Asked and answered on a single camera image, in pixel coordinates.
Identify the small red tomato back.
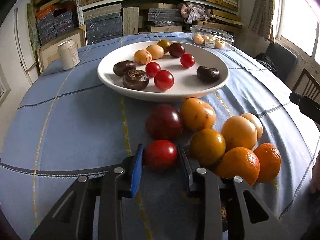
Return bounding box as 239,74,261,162
180,53,195,68

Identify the dark red plum back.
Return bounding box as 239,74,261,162
168,42,185,58

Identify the person hand at edge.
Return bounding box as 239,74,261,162
310,153,320,194

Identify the dark passion fruit on cloth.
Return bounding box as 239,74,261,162
221,204,227,224

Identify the wooden chair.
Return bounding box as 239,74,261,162
292,68,319,101

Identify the large orange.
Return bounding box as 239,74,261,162
214,147,260,187

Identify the pale orange fruit behind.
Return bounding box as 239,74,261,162
241,113,263,140

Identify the black chair with bag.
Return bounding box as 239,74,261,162
254,42,298,82

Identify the orange on right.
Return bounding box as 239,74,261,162
254,143,281,183

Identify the pale orange round fruit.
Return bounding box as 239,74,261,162
221,115,257,151

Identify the yellow green round fruit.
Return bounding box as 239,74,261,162
189,128,226,166

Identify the blue checked tablecloth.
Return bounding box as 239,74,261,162
1,33,319,239

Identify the patterned curtain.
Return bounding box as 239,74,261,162
249,0,282,44

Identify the dark passion fruit right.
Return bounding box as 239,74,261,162
197,66,220,83

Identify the orange striped fruit on cloth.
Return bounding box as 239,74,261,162
180,98,216,132

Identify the large dark red plum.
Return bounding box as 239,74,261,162
145,104,183,141

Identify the clear plastic fruit box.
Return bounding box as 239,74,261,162
190,25,234,50

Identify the dark passion fruit front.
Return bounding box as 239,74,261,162
123,69,149,90

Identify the pink plastic bag on shelf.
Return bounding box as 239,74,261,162
177,2,212,24

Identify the dark passion fruit left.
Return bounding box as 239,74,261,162
113,60,137,76

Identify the white round plate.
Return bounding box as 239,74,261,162
97,41,229,102

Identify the olive yellow fruit on plate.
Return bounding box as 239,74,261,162
157,40,171,53

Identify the pale orange fruit on plate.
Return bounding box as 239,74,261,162
146,44,165,60

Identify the white drink can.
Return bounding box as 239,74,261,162
57,39,80,70

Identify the framed picture leaning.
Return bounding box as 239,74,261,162
37,25,88,74

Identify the striped orange fruit on plate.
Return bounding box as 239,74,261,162
133,49,152,65

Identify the metal storage shelf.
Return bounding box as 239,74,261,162
27,0,243,45

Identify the window frame left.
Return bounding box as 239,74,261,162
0,66,11,106

